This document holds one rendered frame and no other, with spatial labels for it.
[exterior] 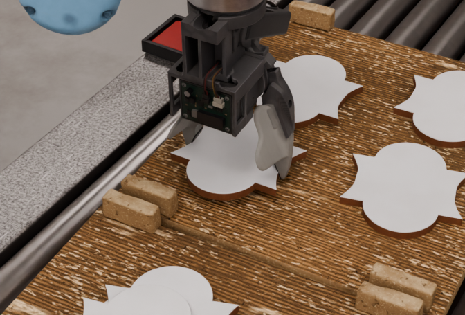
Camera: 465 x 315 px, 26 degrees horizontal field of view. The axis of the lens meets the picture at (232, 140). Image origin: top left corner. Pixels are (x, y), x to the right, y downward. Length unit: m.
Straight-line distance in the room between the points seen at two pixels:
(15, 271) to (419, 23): 0.64
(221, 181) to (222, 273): 0.10
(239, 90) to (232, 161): 0.14
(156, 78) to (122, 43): 1.77
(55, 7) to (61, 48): 2.29
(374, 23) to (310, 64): 0.17
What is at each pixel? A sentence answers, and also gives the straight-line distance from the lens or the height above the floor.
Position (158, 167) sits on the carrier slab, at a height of 0.94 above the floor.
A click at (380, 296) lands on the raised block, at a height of 0.96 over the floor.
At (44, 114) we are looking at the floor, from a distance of 2.74.
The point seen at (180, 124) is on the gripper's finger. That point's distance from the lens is 1.01.
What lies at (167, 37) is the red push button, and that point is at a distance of 1.28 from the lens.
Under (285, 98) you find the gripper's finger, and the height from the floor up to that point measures 1.05.
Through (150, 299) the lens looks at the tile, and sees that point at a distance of 0.89.
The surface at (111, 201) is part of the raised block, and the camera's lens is 0.99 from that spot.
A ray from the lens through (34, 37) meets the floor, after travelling 3.07.
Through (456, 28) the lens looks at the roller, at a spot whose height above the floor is 0.92.
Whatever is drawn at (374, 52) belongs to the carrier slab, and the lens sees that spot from 1.25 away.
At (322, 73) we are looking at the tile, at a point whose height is 0.95.
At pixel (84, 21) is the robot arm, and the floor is 1.25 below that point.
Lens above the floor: 1.62
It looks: 38 degrees down
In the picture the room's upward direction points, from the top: straight up
